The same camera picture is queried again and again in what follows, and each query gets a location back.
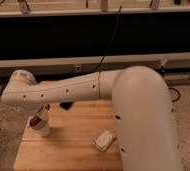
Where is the red pepper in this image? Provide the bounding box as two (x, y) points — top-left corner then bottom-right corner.
(29, 116), (41, 127)

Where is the metal shelf rail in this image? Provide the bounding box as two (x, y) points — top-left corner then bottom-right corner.
(0, 52), (190, 77)

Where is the black hanging cable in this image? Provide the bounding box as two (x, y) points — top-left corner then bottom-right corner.
(89, 5), (123, 73)

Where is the wooden cutting board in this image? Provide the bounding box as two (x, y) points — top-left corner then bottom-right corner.
(13, 100), (122, 171)

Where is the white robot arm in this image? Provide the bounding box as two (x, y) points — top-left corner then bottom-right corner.
(1, 66), (183, 171)

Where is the white ceramic cup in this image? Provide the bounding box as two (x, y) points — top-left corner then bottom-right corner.
(29, 118), (50, 137)

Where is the white rectangular sponge block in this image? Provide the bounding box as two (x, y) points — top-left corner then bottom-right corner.
(93, 130), (115, 152)

